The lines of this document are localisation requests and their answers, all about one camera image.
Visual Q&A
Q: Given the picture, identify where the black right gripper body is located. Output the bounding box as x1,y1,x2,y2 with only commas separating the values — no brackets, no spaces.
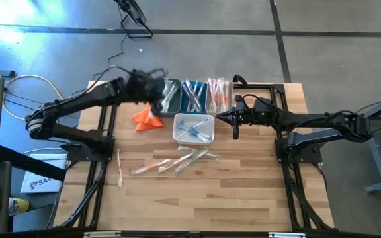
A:
238,96,279,128

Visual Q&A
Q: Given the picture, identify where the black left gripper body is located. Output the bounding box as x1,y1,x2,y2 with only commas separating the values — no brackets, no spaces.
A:
123,67,167,107

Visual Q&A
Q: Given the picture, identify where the green toothbrush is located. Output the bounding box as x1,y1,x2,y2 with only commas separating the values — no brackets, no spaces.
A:
162,84,180,113
163,81,181,112
163,87,181,114
164,79,175,112
161,82,177,112
175,149,210,174
161,91,178,114

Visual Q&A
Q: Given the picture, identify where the orange toothbrush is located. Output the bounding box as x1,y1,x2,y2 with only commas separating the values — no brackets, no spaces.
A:
116,148,124,188
216,77,226,112
213,79,223,113
210,78,220,110
222,79,232,113
130,158,172,175
224,78,233,112
218,81,228,113
208,79,218,112
220,79,230,112

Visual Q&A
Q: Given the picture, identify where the orange cloth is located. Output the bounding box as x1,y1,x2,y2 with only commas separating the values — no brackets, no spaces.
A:
132,102,164,132

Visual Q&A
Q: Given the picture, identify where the blue toothbrush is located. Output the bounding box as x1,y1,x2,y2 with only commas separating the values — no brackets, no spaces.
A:
177,124,208,141
176,118,204,137
178,128,211,143
176,119,213,137
176,117,211,139
177,124,214,141

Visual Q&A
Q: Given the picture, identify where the purple toothbrush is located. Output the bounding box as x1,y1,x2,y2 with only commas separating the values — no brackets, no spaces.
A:
192,81,206,110
190,80,202,112
182,82,200,112
181,81,196,112

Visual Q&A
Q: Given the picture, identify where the translucent clear plastic bin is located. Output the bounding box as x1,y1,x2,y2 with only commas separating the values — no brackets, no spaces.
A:
206,77,234,116

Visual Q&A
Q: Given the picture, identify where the slate grey plastic bin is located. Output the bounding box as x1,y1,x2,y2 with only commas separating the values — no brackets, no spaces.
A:
153,77,183,118

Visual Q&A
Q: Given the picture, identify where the teal plastic bin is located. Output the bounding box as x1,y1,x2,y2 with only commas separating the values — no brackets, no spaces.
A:
181,80,208,115

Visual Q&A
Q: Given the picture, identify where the white plastic bin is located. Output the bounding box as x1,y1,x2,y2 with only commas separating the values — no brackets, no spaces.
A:
172,113,216,146

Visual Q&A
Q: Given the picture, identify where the black floor fan stand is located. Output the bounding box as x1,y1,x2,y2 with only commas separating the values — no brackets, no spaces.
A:
113,0,154,40

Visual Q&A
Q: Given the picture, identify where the white box with label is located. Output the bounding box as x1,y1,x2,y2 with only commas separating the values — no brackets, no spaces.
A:
19,153,69,194

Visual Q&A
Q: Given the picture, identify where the yellow can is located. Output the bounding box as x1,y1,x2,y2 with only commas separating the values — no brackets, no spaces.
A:
7,197,30,216

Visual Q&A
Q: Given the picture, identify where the black clamp mount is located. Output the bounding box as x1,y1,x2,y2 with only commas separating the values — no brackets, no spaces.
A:
232,75,248,87

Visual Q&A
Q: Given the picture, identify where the black power cable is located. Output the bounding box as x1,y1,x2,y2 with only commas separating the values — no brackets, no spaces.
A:
92,32,126,81

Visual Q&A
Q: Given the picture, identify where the yellow cable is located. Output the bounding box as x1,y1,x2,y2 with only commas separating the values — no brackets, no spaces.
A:
0,54,66,122

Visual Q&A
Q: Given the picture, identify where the silver metal bracket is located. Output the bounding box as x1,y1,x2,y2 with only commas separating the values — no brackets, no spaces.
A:
83,231,122,238
268,232,307,238

